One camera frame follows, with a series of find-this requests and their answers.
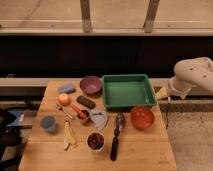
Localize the white cup with beans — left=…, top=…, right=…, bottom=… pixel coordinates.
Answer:
left=86, top=132, right=105, bottom=152

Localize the blue sponge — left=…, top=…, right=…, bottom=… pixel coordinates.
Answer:
left=58, top=84, right=75, bottom=93

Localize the purple bowl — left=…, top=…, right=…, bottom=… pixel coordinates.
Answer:
left=79, top=76, right=102, bottom=95

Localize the black rectangular block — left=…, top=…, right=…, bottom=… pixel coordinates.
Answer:
left=77, top=96, right=95, bottom=109

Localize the grey cloth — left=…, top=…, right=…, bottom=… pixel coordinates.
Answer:
left=89, top=109, right=108, bottom=130

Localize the orange red bowl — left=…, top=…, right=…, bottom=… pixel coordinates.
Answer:
left=130, top=106, right=155, bottom=130

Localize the red handled measuring scoop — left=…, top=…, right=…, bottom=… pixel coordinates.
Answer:
left=71, top=104, right=89, bottom=125

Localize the metal fork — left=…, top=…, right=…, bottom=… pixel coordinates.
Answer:
left=56, top=103, right=75, bottom=120

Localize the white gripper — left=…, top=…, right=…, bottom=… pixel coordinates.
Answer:
left=156, top=76, right=191, bottom=100

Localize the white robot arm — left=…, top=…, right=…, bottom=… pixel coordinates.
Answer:
left=156, top=57, right=213, bottom=99

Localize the green plastic tray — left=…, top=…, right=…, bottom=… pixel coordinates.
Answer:
left=102, top=74, right=157, bottom=110

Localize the blue black object at left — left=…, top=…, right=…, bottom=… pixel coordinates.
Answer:
left=0, top=108, right=22, bottom=171

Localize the blue cup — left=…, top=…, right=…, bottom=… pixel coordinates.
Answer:
left=40, top=116, right=56, bottom=133

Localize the red yellow apple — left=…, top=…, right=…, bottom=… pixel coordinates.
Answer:
left=58, top=93, right=71, bottom=106

